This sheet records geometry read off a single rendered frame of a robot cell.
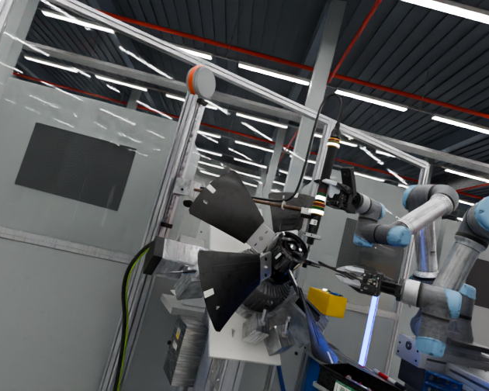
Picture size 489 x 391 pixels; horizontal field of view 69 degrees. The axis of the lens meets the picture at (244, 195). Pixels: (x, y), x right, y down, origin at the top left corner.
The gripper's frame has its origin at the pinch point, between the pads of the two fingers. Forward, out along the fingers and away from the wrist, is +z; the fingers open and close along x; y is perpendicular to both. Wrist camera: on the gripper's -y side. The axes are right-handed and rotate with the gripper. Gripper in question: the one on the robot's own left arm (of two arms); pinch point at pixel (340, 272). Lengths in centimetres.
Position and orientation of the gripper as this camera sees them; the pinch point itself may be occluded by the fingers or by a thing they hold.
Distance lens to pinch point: 127.8
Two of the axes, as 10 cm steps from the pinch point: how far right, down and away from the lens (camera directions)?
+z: -8.5, -1.5, 5.1
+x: -2.0, 9.8, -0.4
